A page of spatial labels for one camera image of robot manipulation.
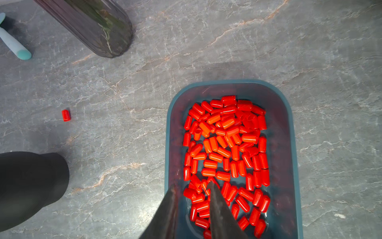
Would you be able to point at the dark ribbed vase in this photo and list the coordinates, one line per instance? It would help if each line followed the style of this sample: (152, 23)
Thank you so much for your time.
(102, 26)

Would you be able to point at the black dome screw fixture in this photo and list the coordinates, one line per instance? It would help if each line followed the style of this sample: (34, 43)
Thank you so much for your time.
(29, 182)

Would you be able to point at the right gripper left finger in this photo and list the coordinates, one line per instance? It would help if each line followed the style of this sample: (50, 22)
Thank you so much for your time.
(164, 223)

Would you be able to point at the red screw protection sleeve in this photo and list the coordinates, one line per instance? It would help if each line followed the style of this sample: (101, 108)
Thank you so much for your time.
(66, 115)

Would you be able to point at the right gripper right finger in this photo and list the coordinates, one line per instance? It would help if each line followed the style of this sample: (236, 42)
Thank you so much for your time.
(223, 225)

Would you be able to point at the teal plastic tray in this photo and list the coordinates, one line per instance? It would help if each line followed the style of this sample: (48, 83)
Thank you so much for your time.
(283, 218)

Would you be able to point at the pile of red sleeves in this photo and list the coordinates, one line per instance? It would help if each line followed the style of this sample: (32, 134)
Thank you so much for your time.
(225, 145)

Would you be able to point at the teal handled small tool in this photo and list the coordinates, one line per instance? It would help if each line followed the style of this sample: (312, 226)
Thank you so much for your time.
(12, 43)

